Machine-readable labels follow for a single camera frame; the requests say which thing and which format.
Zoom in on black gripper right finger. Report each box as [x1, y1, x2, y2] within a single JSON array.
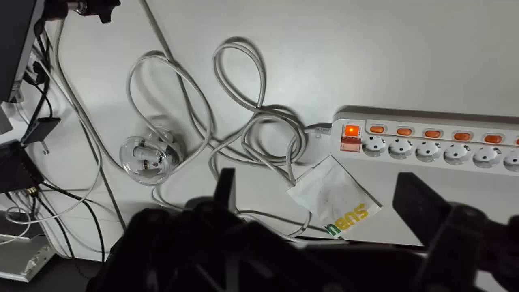
[[392, 170, 491, 292]]

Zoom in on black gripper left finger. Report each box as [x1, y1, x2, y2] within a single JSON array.
[[212, 167, 238, 214]]

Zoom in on white power strip orange switches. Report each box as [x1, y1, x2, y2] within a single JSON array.
[[329, 105, 519, 248]]

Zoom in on white round power plug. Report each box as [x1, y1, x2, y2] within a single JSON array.
[[118, 131, 185, 183]]

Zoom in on small black adapter box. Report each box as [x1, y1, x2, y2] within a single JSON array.
[[21, 115, 62, 146]]

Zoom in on flat white box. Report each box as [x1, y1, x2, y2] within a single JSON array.
[[0, 232, 58, 284]]

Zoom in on black monitor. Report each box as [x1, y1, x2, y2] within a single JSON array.
[[0, 0, 47, 104]]

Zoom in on white coiled power cable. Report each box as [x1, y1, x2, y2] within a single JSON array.
[[126, 36, 332, 240]]

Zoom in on black cable bundle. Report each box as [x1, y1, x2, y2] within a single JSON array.
[[21, 31, 110, 264]]

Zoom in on long thin gray cable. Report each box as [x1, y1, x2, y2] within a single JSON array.
[[138, 0, 217, 148]]

